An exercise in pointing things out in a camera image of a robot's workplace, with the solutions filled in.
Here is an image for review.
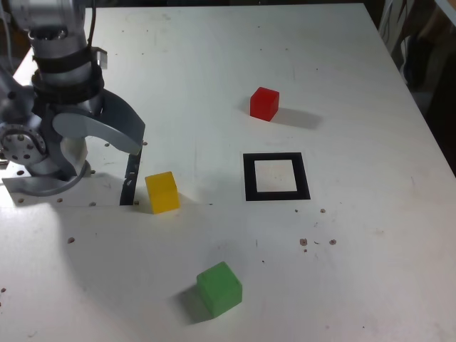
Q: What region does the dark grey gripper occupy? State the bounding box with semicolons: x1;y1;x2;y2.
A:
34;89;147;155

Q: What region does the yellow cube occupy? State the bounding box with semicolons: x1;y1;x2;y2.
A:
144;171;181;215

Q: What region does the red cube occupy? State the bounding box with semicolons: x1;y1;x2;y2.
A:
249;86;280;123

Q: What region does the green cube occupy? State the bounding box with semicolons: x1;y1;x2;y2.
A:
196;261;244;318

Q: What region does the black tape square outline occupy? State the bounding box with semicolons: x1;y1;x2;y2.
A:
242;152;311;202

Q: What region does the black tape strip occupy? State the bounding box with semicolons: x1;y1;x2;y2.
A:
119;147;143;207

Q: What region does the white background furniture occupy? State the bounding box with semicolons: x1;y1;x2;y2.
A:
378;0;410;72

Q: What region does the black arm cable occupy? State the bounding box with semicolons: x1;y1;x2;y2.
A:
87;0;108;68

